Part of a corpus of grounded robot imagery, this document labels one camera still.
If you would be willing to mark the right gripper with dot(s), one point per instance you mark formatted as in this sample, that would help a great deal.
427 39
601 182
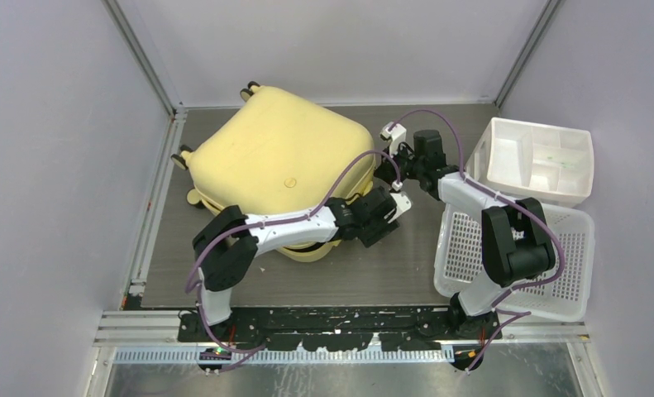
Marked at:
388 169

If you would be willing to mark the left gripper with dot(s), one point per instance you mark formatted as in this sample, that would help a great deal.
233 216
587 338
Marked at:
383 227

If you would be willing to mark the yellow hard-shell suitcase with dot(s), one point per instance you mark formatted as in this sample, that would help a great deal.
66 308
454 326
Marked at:
279 153

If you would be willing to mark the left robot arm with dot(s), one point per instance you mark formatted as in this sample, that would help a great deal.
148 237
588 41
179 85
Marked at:
226 247

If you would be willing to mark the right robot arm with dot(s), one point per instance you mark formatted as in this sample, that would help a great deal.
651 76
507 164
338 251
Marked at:
516 244

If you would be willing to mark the white divided organizer tray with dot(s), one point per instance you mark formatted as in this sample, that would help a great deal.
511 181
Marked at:
552 164

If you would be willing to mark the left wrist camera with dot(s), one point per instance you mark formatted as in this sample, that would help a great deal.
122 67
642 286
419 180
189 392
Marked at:
402 201

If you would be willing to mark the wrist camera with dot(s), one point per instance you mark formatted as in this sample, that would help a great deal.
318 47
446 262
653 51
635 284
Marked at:
394 134
402 201

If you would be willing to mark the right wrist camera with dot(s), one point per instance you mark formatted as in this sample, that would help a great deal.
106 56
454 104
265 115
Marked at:
394 134

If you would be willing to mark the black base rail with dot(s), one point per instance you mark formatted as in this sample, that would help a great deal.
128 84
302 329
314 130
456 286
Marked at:
336 329

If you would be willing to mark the slotted metal cable duct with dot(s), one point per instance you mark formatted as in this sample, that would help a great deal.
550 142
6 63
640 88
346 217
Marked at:
206 355

